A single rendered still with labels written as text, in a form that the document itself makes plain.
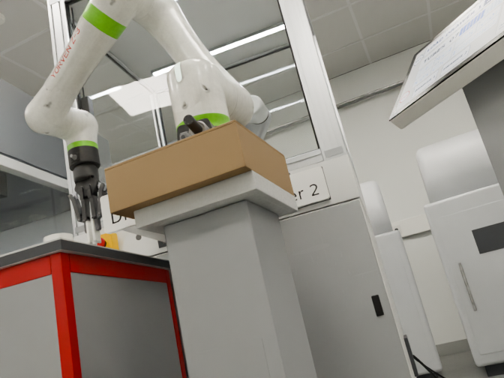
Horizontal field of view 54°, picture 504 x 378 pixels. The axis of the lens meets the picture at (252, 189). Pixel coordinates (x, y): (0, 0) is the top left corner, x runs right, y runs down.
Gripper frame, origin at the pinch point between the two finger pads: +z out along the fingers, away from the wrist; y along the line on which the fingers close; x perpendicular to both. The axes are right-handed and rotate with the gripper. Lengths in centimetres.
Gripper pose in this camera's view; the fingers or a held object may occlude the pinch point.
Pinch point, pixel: (93, 232)
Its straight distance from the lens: 155.7
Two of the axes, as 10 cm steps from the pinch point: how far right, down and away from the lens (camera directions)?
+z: 2.2, 9.3, -2.9
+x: 3.1, 2.2, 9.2
